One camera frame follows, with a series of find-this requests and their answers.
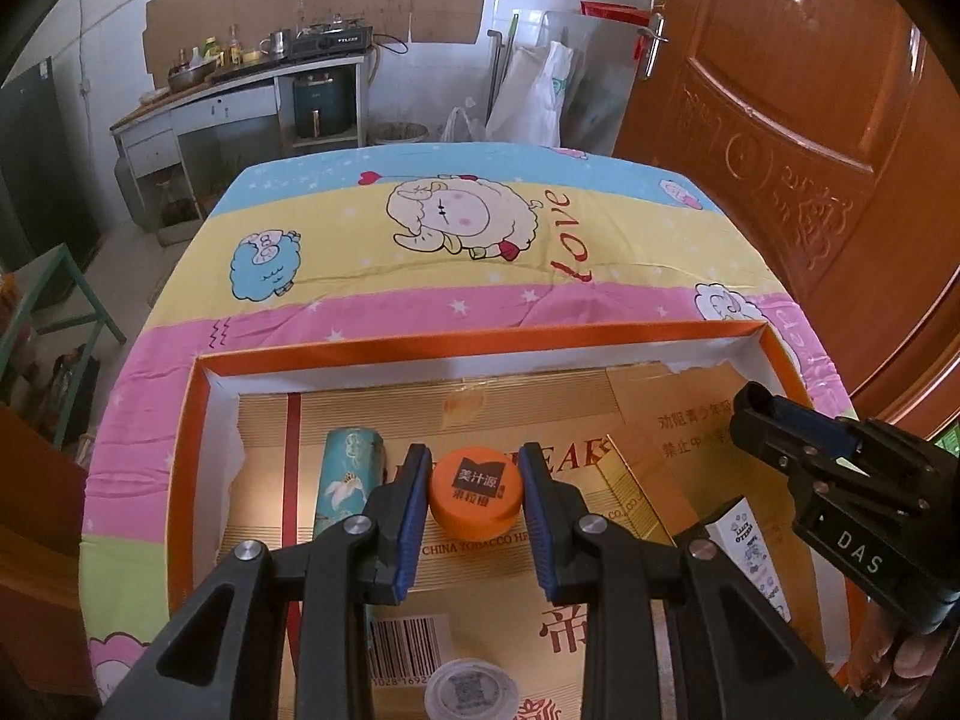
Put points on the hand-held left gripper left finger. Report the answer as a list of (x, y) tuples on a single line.
[(412, 525)]

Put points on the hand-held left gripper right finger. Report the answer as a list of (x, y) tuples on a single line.
[(536, 525)]

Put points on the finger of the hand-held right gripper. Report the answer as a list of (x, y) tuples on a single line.
[(754, 396), (765, 439)]

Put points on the orange bottle cap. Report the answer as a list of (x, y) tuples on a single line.
[(474, 491)]

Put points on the teal floral box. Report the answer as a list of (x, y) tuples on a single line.
[(349, 476)]

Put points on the orange rimmed cardboard tray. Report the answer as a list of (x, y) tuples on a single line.
[(187, 480)]

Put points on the person's right hand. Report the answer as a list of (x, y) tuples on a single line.
[(919, 660)]

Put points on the long white printed box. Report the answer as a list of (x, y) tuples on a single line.
[(750, 547)]

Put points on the white bottle cap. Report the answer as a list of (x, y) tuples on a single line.
[(471, 690)]

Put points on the cartoon sheep printed tablecloth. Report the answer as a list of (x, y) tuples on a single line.
[(450, 300)]

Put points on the carved wooden door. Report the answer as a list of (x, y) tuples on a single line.
[(787, 127)]

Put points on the black bag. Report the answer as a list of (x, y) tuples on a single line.
[(75, 397)]

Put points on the white printed plastic bag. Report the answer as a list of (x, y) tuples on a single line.
[(536, 101)]

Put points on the brown wooden panel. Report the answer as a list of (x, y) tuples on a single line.
[(37, 540)]

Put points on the green metal stool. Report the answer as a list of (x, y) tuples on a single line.
[(94, 307)]

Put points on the small white plastic bag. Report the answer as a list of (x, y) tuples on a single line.
[(457, 127)]

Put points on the mop pole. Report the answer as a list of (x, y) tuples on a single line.
[(501, 67)]

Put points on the green air fryer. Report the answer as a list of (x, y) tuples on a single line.
[(322, 105)]

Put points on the grey gas cylinder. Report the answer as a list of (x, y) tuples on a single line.
[(127, 191)]

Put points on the grey kitchen counter cabinet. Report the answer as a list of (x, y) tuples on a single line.
[(210, 112)]

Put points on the black gas stove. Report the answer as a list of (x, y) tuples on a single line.
[(330, 41)]

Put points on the metal wok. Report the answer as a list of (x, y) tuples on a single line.
[(191, 76)]

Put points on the yellow oil bottle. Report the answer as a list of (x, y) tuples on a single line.
[(235, 46)]

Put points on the clear plastic bottle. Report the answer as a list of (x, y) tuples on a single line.
[(196, 58)]

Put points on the dark refrigerator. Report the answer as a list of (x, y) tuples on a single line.
[(45, 165)]

